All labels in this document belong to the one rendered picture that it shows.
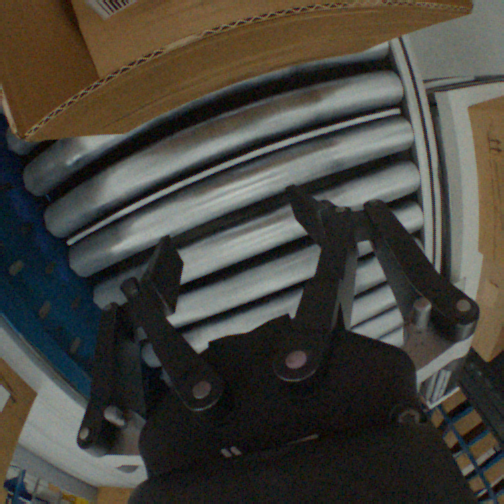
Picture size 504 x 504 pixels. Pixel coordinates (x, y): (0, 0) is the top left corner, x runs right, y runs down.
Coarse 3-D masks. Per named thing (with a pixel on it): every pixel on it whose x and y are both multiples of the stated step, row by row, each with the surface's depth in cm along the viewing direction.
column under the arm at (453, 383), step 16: (464, 368) 56; (480, 368) 49; (496, 368) 46; (448, 384) 61; (464, 384) 57; (480, 384) 48; (496, 384) 43; (480, 400) 48; (496, 400) 40; (480, 416) 48; (496, 416) 40; (496, 432) 39
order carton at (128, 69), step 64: (0, 0) 5; (64, 0) 13; (192, 0) 17; (256, 0) 18; (320, 0) 18; (384, 0) 8; (448, 0) 8; (0, 64) 7; (64, 64) 14; (128, 64) 8; (192, 64) 11; (256, 64) 17; (64, 128) 11; (128, 128) 22
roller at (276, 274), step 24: (408, 216) 33; (312, 240) 35; (264, 264) 35; (288, 264) 34; (312, 264) 34; (192, 288) 36; (216, 288) 35; (240, 288) 34; (264, 288) 34; (192, 312) 35; (216, 312) 36; (144, 336) 36
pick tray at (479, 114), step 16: (480, 112) 24; (496, 112) 21; (480, 128) 25; (496, 128) 22; (480, 144) 27; (496, 144) 24; (480, 160) 29; (496, 160) 25; (480, 176) 30; (496, 176) 26; (480, 192) 32; (496, 192) 28; (480, 208) 33; (496, 208) 29; (480, 224) 35; (496, 224) 30; (480, 240) 36; (496, 240) 31; (496, 256) 33
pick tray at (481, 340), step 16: (480, 272) 41; (496, 272) 35; (480, 288) 42; (496, 288) 36; (480, 304) 42; (496, 304) 37; (480, 320) 43; (496, 320) 37; (480, 336) 44; (496, 336) 38; (480, 352) 44; (496, 352) 42
